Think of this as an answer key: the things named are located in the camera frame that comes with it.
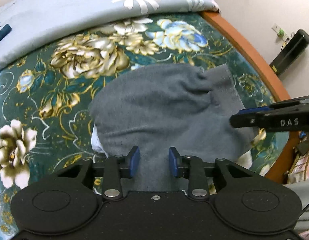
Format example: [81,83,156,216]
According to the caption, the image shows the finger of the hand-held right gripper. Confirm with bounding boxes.
[238,95,309,116]
[230,109,309,132]

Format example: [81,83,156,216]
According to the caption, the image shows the grey pants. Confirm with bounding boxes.
[89,64,256,193]

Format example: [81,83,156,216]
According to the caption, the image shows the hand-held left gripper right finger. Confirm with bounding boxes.
[168,146,253,201]

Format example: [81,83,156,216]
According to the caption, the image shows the white wall socket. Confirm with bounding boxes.
[272,24,286,37]

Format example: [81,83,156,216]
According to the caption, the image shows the grey cloth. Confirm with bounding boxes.
[282,182,309,230]

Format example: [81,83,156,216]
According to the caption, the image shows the wooden bed frame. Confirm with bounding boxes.
[201,10,298,184]

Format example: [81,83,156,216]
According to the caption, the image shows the teal floral blanket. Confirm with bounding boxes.
[0,12,292,235]

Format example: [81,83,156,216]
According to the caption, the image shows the black cylindrical device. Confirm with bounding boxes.
[269,29,309,77]

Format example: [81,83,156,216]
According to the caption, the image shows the pink bag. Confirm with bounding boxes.
[287,140,309,184]

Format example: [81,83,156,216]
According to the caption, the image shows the white garment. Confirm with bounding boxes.
[91,125,107,155]

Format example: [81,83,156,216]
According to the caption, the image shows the grey floral duvet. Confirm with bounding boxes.
[0,0,220,75]

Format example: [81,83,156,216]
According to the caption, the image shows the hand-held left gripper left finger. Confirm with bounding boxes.
[55,146,140,201]

